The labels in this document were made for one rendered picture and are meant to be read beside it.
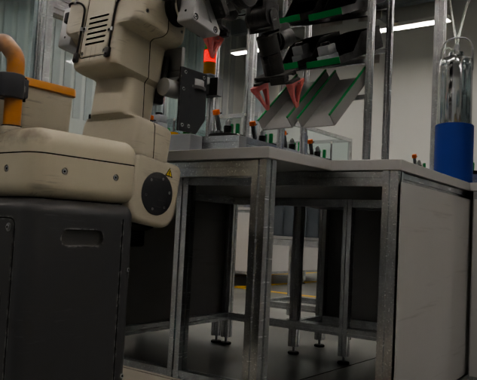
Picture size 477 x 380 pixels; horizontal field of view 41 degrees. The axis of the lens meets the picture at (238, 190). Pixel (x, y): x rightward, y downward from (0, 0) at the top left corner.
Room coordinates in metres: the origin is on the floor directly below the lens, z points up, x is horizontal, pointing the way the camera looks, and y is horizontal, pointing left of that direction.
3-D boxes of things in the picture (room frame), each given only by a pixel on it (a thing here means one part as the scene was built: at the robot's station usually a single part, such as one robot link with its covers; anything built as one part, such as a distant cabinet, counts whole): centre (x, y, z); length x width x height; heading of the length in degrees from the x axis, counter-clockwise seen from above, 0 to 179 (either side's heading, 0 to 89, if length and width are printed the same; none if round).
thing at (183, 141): (2.23, 0.24, 0.93); 0.21 x 0.07 x 0.06; 56
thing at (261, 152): (2.14, 0.07, 0.84); 0.90 x 0.70 x 0.03; 52
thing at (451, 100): (2.69, -0.90, 1.32); 0.14 x 0.14 x 0.38
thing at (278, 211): (4.41, -0.57, 0.73); 0.62 x 0.42 x 0.23; 56
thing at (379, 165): (2.73, -0.20, 0.85); 1.50 x 1.41 x 0.03; 56
